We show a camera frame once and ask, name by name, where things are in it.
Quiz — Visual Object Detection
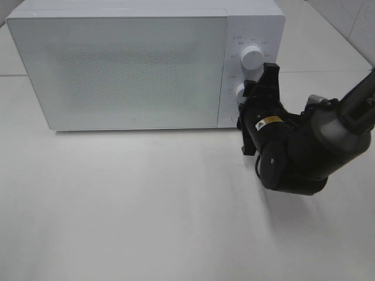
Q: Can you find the white microwave oven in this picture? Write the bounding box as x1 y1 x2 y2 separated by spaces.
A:
5 0 287 132

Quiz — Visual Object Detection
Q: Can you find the white microwave knob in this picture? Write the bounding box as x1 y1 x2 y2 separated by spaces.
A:
240 44 265 70
234 83 247 104

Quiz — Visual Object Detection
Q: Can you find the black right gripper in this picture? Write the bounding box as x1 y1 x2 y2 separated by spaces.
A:
237 63 296 156

